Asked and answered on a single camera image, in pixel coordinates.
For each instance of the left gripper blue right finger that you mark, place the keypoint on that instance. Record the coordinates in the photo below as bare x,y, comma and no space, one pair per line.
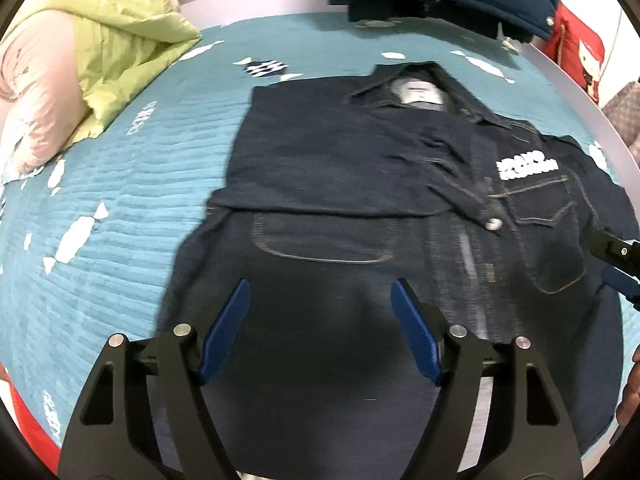
424,328

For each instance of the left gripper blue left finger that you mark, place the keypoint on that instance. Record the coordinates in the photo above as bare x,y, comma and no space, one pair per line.
221,331

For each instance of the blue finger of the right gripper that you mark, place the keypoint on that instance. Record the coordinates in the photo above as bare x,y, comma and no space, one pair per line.
623,284

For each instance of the dark denim jacket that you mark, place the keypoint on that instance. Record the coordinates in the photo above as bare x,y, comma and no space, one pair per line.
336,187

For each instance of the person's right hand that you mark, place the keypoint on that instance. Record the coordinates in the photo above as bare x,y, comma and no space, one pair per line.
631,393

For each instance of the grey checked pillow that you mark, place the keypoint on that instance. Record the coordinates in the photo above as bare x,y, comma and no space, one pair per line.
623,112

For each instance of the teal patterned bedspread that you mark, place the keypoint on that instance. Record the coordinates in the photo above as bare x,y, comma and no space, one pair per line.
87,244

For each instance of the red cloth under bedspread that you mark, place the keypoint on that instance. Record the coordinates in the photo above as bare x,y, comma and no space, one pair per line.
40,442

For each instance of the green and pink quilt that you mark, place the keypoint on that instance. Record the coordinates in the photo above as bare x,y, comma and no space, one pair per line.
69,67

